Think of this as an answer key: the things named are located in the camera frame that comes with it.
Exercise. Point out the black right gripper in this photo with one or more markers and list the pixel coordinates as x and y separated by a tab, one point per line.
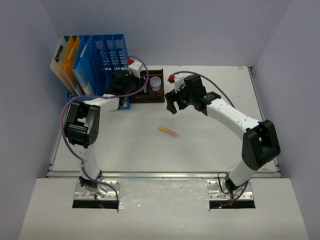
173	96

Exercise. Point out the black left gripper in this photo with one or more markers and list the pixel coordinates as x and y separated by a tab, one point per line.
127	78

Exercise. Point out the small clear round container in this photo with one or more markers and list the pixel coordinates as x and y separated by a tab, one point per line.
155	83

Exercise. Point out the blue folder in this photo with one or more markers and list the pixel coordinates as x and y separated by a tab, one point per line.
82	68

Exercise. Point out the orange binder folder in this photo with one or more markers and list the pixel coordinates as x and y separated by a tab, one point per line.
68	63

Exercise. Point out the white clipboard with metal clip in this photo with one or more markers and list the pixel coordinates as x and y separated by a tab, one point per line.
57	62

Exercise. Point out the pink eraser stick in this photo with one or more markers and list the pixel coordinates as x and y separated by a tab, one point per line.
145	88

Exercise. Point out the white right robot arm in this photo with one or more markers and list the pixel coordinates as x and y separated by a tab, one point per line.
260	143

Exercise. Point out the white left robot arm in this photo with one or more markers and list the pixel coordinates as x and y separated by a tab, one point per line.
81	122

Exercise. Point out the dark brown wooden organizer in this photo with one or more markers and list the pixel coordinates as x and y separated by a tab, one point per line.
151	95

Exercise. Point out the blue plastic file rack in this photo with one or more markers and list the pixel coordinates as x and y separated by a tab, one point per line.
108	53

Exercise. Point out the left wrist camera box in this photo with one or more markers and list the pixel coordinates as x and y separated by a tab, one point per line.
134	67

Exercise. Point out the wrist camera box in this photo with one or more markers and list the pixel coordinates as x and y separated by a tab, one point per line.
177	80
134	67

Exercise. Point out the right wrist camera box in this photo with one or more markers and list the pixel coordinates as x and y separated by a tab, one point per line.
177	80

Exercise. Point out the metal rail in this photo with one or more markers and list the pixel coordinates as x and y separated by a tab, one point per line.
135	174

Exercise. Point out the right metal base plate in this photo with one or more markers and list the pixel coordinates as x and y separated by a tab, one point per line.
215	193

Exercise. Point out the metal base plate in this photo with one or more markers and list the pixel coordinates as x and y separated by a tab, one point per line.
215	193
101	193

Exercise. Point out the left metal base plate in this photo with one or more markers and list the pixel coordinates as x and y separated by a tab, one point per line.
101	193

